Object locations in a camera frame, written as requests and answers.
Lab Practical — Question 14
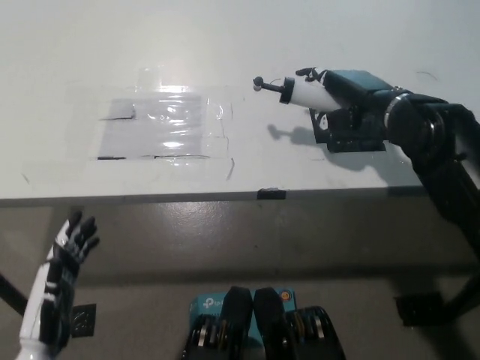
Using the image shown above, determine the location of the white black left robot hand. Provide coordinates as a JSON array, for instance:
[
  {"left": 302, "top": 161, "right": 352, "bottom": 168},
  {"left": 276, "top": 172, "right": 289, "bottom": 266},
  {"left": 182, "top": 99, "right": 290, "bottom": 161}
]
[{"left": 20, "top": 210, "right": 101, "bottom": 348}]

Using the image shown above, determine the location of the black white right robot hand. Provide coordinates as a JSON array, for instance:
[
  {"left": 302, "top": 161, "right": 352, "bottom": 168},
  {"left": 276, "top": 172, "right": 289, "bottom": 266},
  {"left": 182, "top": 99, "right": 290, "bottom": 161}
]
[{"left": 295, "top": 66, "right": 395, "bottom": 148}]

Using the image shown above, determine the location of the small white air pump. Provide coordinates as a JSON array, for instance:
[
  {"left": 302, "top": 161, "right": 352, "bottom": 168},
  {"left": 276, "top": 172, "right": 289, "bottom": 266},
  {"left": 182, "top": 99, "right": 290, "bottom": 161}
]
[{"left": 252, "top": 75, "right": 339, "bottom": 113}]

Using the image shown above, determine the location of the black teal robot body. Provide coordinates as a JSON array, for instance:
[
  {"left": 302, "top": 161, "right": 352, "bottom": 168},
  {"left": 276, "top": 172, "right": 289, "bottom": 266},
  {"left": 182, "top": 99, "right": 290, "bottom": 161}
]
[{"left": 179, "top": 286, "right": 346, "bottom": 360}]

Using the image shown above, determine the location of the black table leg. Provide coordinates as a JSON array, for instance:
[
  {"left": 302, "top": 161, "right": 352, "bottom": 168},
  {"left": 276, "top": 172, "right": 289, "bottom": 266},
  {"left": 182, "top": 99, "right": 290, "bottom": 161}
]
[
  {"left": 0, "top": 270, "right": 31, "bottom": 320},
  {"left": 444, "top": 271, "right": 480, "bottom": 324}
]

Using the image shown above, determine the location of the black floor plate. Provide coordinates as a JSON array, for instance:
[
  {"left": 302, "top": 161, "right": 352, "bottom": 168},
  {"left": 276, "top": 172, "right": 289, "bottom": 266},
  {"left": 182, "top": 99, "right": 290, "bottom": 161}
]
[
  {"left": 70, "top": 302, "right": 98, "bottom": 338},
  {"left": 392, "top": 291, "right": 452, "bottom": 328}
]

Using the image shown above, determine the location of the black square table patch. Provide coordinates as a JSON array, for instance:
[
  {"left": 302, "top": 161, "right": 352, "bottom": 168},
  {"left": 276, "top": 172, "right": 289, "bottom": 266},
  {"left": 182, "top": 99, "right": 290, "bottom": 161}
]
[{"left": 308, "top": 106, "right": 388, "bottom": 154}]

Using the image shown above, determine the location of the black tape strip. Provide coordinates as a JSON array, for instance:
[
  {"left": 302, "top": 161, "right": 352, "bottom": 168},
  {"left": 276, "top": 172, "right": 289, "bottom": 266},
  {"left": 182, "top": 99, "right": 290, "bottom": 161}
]
[{"left": 256, "top": 187, "right": 288, "bottom": 200}]

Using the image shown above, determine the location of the clear plastic tape film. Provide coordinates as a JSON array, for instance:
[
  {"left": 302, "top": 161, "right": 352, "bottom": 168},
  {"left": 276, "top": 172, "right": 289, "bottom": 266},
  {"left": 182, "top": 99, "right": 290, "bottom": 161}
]
[{"left": 63, "top": 67, "right": 237, "bottom": 168}]

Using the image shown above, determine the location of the grey sheet under tape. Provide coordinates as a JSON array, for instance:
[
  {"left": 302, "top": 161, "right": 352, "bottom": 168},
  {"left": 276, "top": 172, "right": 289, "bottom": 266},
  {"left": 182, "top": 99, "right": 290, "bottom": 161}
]
[{"left": 96, "top": 96, "right": 206, "bottom": 161}]

